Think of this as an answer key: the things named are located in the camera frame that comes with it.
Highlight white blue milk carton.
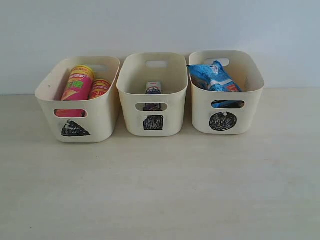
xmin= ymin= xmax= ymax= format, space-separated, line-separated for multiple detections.
xmin=145 ymin=81 xmax=162 ymax=95

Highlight cream bin with triangle mark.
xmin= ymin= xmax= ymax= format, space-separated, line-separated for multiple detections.
xmin=35 ymin=56 xmax=121 ymax=143

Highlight pink Lay's chip can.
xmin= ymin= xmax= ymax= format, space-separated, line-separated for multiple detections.
xmin=55 ymin=65 xmax=95 ymax=118

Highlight cream bin with square mark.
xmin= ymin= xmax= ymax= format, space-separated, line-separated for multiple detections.
xmin=116 ymin=52 xmax=188 ymax=137

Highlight yellow Lay's chip can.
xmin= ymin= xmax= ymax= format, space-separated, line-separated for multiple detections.
xmin=88 ymin=78 xmax=111 ymax=100

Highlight blue noodle packet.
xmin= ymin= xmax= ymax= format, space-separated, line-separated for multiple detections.
xmin=186 ymin=59 xmax=245 ymax=110

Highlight cream bin with circle mark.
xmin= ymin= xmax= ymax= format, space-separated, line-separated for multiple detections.
xmin=189 ymin=50 xmax=265 ymax=135

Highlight dark purple juice carton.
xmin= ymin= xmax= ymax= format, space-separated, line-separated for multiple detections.
xmin=142 ymin=103 xmax=162 ymax=111

